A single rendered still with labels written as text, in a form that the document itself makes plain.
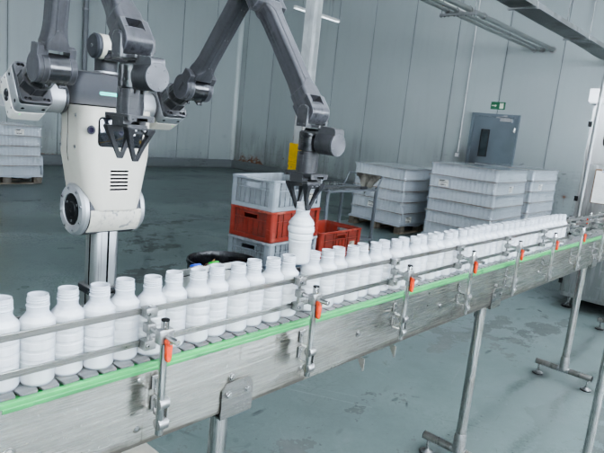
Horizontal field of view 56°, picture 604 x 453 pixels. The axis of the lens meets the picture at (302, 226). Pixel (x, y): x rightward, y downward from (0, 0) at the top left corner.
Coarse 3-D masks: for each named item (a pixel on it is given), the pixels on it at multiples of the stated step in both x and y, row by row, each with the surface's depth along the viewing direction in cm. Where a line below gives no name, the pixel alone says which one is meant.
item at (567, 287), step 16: (592, 96) 521; (592, 112) 528; (592, 128) 526; (592, 160) 527; (592, 176) 528; (576, 208) 541; (592, 208) 530; (592, 224) 528; (576, 272) 544; (592, 272) 534; (560, 288) 558; (592, 288) 535
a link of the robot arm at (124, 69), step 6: (132, 60) 121; (120, 66) 119; (126, 66) 119; (132, 66) 119; (120, 72) 120; (126, 72) 119; (120, 78) 120; (126, 78) 119; (120, 84) 120; (126, 84) 120; (132, 84) 120; (132, 90) 121
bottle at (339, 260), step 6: (336, 246) 166; (342, 246) 166; (336, 252) 163; (342, 252) 164; (336, 258) 164; (342, 258) 164; (336, 264) 163; (342, 264) 163; (336, 276) 163; (342, 276) 164; (336, 282) 164; (342, 282) 165; (336, 288) 164; (342, 288) 165; (336, 300) 165; (342, 300) 167
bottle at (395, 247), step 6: (396, 240) 184; (402, 240) 185; (390, 246) 187; (396, 246) 185; (390, 252) 185; (396, 252) 185; (402, 252) 186; (402, 264) 186; (390, 270) 185; (390, 276) 186; (396, 276) 186; (390, 288) 186; (396, 288) 187
